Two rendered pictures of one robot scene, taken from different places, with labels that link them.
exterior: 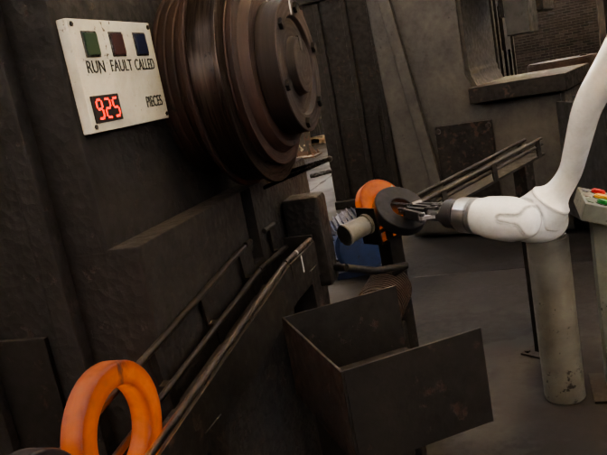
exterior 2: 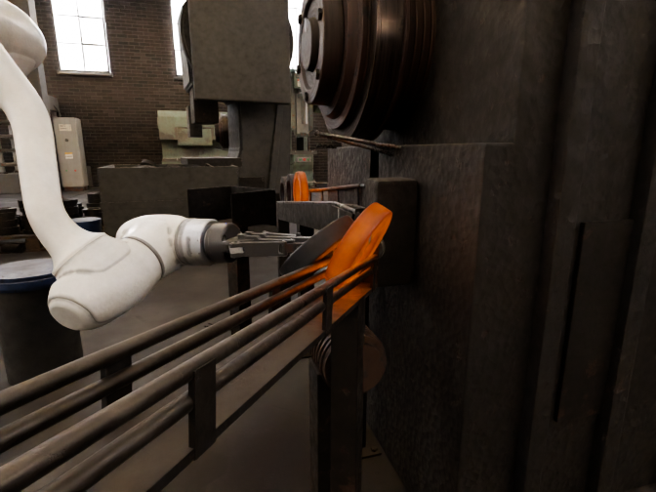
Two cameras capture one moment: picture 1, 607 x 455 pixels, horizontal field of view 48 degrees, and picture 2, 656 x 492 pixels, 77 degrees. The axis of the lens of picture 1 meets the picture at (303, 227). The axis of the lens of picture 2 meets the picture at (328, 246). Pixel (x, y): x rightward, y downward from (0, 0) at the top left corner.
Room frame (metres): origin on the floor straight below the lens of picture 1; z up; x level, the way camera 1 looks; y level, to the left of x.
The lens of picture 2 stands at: (2.43, -0.65, 0.86)
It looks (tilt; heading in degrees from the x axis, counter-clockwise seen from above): 13 degrees down; 145
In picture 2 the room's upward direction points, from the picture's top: straight up
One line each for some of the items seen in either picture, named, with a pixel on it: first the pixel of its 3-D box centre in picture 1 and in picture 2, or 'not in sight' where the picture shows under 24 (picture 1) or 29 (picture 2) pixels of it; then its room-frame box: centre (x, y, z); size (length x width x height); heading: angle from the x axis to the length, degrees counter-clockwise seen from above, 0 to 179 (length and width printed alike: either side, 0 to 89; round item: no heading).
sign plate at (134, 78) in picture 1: (119, 74); not in sight; (1.24, 0.27, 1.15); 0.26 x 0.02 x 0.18; 161
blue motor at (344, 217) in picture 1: (355, 239); not in sight; (3.79, -0.28, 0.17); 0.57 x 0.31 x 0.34; 1
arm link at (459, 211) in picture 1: (468, 215); (203, 242); (1.66, -0.41, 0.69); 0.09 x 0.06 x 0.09; 126
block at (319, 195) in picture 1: (309, 239); (390, 231); (1.75, -0.01, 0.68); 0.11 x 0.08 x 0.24; 71
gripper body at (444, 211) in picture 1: (445, 213); (236, 243); (1.71, -0.36, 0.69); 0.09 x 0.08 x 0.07; 36
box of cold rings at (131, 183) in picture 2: not in sight; (175, 205); (-1.30, 0.29, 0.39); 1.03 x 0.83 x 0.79; 75
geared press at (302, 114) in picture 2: not in sight; (296, 125); (-6.32, 4.48, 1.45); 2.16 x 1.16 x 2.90; 161
